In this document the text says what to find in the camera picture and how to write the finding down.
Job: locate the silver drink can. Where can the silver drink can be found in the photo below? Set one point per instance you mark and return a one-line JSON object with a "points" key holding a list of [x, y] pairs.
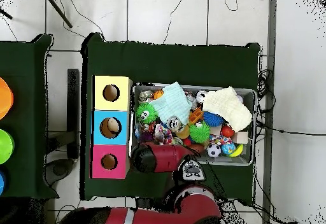
{"points": [[173, 122]]}

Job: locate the purple spiky ball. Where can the purple spiky ball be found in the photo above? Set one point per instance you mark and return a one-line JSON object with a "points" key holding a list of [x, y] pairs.
{"points": [[146, 136]]}

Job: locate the green spiky googly-eyed ball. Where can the green spiky googly-eyed ball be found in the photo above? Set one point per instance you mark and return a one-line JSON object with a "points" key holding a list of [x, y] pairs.
{"points": [[150, 112], [201, 133]]}

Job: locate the small soccer ball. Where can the small soccer ball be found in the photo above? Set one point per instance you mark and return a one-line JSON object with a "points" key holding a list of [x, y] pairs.
{"points": [[213, 150]]}

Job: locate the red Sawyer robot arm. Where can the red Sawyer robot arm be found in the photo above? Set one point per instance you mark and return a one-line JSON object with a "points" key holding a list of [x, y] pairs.
{"points": [[165, 157]]}

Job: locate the clear mesh bin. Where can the clear mesh bin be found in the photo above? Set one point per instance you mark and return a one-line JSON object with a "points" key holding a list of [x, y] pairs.
{"points": [[224, 159]]}

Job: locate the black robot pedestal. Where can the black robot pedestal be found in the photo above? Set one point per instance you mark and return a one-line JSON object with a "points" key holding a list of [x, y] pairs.
{"points": [[145, 203]]}

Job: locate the black upright stand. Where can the black upright stand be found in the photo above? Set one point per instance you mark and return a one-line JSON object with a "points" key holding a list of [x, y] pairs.
{"points": [[73, 94]]}

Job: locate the grey round stand base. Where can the grey round stand base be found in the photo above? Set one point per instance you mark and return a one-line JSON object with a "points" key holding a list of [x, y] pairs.
{"points": [[59, 169]]}

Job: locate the wooden box with three holes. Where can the wooden box with three holes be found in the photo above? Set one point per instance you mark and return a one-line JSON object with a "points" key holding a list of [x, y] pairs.
{"points": [[122, 86]]}

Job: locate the dark green side tablecloth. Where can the dark green side tablecloth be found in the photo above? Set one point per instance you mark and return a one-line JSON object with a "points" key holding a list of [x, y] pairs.
{"points": [[25, 56]]}

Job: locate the black tripod leg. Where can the black tripod leg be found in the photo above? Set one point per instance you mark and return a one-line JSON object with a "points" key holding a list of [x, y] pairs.
{"points": [[59, 12], [6, 15]]}

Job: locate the orange bowl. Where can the orange bowl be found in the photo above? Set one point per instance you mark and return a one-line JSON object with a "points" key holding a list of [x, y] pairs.
{"points": [[5, 98]]}

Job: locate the blue spiky ball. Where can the blue spiky ball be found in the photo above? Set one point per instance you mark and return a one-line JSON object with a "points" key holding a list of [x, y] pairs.
{"points": [[211, 119]]}

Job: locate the blue bowl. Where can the blue bowl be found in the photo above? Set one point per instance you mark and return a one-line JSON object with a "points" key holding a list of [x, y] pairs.
{"points": [[2, 183]]}

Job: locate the mint knitted cloth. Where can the mint knitted cloth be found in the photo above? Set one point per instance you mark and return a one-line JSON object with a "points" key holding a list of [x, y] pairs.
{"points": [[173, 104]]}

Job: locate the colourful dotted cloth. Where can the colourful dotted cloth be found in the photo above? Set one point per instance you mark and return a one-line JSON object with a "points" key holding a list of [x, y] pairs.
{"points": [[163, 133]]}

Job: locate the green bowl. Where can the green bowl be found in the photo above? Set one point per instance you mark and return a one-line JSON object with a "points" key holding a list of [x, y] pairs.
{"points": [[5, 146]]}

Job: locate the cream knitted cloth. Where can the cream knitted cloth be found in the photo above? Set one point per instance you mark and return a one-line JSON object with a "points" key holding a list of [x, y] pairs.
{"points": [[229, 107]]}

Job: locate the small brown football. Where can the small brown football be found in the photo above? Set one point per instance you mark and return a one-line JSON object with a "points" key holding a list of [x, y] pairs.
{"points": [[198, 147]]}

